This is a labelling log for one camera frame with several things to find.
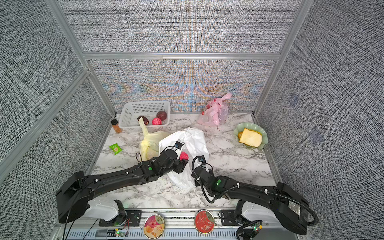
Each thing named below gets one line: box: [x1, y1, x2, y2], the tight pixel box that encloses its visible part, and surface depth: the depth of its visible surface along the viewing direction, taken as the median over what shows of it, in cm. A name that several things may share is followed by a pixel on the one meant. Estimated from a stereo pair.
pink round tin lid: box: [143, 214, 165, 240], surface depth 70 cm
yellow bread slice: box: [239, 128, 263, 148], surface depth 96 cm
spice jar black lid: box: [111, 119, 123, 133], surface depth 104 cm
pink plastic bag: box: [198, 92, 232, 129], surface depth 106 cm
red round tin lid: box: [194, 209, 215, 234], surface depth 71 cm
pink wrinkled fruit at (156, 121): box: [152, 117, 162, 125], surface depth 108 cm
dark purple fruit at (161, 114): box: [156, 110, 167, 121], surface depth 112 cm
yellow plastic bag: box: [138, 117, 172, 162], surface depth 88 cm
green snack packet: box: [109, 143, 123, 155], surface depth 99 cm
